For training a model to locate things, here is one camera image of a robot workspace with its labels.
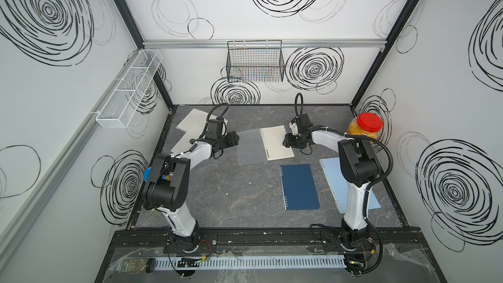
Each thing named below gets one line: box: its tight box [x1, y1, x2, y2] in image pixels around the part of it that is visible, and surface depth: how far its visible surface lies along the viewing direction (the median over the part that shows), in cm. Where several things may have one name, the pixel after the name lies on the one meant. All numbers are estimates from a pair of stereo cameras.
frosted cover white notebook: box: [236, 125, 295, 166], surface depth 103 cm
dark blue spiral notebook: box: [279, 163, 321, 211], surface depth 90 cm
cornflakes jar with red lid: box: [347, 112, 384, 140], surface depth 90 cm
